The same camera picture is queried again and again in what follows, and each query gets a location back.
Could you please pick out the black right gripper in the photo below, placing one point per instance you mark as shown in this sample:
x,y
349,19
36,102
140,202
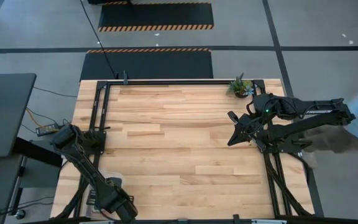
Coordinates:
x,y
252,127

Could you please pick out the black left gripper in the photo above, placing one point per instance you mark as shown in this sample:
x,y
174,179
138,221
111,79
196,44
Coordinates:
x,y
120,203

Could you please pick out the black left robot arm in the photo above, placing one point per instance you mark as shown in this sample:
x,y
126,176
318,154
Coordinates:
x,y
85,168

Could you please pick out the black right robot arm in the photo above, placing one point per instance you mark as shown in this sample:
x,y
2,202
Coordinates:
x,y
315,109

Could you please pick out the clear plastic container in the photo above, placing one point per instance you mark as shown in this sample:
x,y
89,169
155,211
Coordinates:
x,y
113,173

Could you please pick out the white light bar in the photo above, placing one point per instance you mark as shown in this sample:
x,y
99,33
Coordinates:
x,y
269,221
89,222

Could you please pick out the small potted succulent plant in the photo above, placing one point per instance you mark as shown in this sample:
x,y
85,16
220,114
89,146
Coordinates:
x,y
240,87

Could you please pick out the black caster wheel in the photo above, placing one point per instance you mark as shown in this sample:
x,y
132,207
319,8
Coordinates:
x,y
20,214

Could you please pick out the black power adapter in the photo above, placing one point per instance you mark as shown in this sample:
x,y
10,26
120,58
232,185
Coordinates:
x,y
47,130

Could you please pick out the black striped-edge floor mat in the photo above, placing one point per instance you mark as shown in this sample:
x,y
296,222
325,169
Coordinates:
x,y
154,15
148,65

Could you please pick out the grey side table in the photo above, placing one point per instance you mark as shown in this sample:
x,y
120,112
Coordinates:
x,y
2,180

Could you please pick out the dark grey desk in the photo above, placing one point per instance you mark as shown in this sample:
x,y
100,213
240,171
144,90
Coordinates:
x,y
5,118

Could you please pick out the black aluminium table frame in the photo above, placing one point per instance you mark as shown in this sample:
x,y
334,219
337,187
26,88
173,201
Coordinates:
x,y
182,82

